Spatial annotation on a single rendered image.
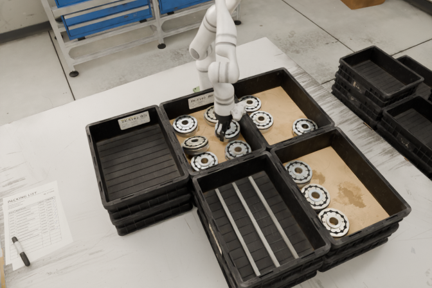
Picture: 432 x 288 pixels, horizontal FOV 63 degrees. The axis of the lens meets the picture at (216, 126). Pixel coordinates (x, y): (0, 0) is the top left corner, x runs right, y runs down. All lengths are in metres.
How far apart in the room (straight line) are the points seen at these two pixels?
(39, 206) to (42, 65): 2.17
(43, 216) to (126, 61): 2.06
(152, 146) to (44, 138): 0.59
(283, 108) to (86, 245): 0.97
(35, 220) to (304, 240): 1.01
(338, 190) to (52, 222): 1.08
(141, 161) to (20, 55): 2.59
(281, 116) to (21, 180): 1.14
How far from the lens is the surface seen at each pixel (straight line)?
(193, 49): 1.60
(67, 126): 1.84
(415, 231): 1.54
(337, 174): 1.41
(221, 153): 1.40
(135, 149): 1.47
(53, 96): 3.21
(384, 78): 2.46
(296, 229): 1.25
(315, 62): 3.29
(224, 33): 1.20
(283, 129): 1.51
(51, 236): 1.51
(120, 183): 1.38
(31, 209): 1.61
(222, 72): 1.16
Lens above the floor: 1.93
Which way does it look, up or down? 47 degrees down
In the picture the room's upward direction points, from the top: 2 degrees counter-clockwise
